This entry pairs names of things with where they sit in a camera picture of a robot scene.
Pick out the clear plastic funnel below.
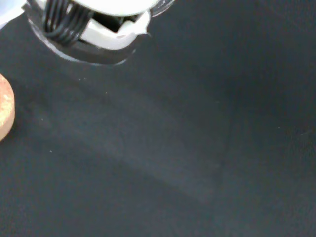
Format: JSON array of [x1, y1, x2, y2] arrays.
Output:
[[0, 0, 28, 28]]

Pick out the black cloth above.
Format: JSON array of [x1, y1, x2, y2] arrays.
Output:
[[0, 0, 316, 237]]

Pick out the cork ring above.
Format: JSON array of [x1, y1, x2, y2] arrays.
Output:
[[0, 73, 16, 142]]

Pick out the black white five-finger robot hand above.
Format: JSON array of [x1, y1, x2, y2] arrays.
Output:
[[43, 0, 158, 50]]

